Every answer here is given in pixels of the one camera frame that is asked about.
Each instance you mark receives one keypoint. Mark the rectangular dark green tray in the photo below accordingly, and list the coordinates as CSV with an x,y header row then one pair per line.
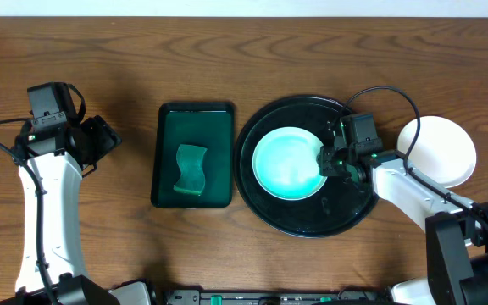
x,y
209,125

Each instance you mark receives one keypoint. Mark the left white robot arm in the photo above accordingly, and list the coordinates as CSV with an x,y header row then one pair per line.
x,y
51,158

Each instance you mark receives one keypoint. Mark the green sponge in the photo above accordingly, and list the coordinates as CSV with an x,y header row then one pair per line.
x,y
189,159

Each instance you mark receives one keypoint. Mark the round black tray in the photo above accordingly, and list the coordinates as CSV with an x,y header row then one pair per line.
x,y
336,207

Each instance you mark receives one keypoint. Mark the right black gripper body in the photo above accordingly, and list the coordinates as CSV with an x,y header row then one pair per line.
x,y
336,163

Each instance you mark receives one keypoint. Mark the light green plate top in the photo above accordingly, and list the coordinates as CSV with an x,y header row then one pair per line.
x,y
285,163

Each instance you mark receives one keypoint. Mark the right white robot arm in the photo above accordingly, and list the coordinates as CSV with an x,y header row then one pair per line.
x,y
455,227

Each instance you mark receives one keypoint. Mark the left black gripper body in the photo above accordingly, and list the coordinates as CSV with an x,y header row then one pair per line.
x,y
101,138

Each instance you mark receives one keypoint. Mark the white plate with green stain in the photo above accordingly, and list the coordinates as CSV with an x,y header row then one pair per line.
x,y
444,151

